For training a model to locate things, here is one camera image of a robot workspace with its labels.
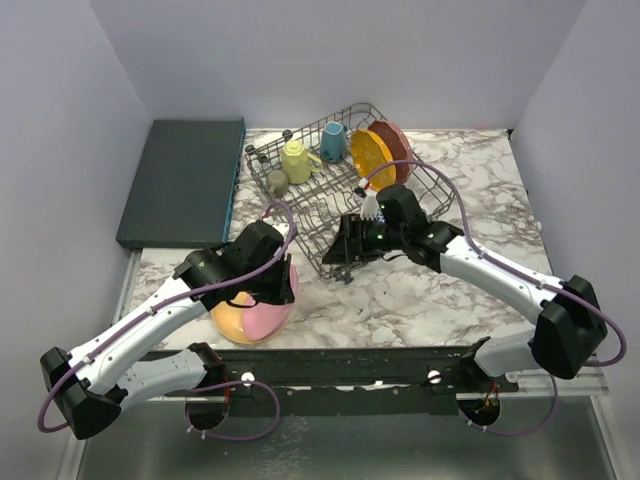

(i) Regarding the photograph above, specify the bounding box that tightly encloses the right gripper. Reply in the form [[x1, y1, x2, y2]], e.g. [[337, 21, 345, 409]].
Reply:
[[322, 212, 407, 264]]

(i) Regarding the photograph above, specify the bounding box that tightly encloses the plain orange plate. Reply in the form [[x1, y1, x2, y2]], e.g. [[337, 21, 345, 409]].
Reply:
[[211, 292, 275, 344]]

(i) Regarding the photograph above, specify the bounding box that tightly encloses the grey wire dish rack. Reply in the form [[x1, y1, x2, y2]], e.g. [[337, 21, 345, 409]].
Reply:
[[245, 102, 454, 284]]

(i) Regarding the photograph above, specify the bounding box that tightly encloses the small grey cup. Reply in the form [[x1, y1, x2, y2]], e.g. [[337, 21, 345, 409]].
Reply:
[[266, 169, 289, 198]]

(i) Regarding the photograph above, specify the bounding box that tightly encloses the yellow-green faceted mug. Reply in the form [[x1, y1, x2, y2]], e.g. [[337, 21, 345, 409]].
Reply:
[[280, 140, 323, 185]]

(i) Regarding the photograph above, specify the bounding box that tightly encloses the blue floral mug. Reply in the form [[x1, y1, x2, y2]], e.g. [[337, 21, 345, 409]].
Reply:
[[320, 121, 347, 163]]

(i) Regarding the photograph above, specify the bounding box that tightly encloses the pink polka dot plate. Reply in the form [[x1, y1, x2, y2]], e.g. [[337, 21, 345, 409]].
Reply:
[[368, 120, 413, 184]]

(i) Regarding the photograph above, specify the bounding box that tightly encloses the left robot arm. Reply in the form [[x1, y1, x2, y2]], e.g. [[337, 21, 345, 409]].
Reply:
[[37, 220, 297, 440]]

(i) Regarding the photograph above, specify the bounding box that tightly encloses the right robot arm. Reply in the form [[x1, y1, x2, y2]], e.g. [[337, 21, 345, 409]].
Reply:
[[322, 185, 607, 392]]

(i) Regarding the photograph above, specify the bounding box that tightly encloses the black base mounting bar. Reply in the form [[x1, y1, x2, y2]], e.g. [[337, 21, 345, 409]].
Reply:
[[149, 344, 531, 419]]

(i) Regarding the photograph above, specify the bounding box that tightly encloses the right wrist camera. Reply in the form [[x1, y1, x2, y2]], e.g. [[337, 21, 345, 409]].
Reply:
[[354, 187, 381, 220]]

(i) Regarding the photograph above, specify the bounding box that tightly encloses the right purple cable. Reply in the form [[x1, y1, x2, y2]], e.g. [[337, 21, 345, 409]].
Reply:
[[359, 159, 627, 369]]

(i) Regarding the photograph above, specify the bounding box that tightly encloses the dark grey network switch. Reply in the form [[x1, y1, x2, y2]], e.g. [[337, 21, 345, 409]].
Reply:
[[116, 117, 246, 250]]

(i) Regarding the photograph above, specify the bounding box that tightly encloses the aluminium rail frame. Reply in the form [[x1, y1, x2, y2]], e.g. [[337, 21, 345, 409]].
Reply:
[[506, 367, 609, 397]]

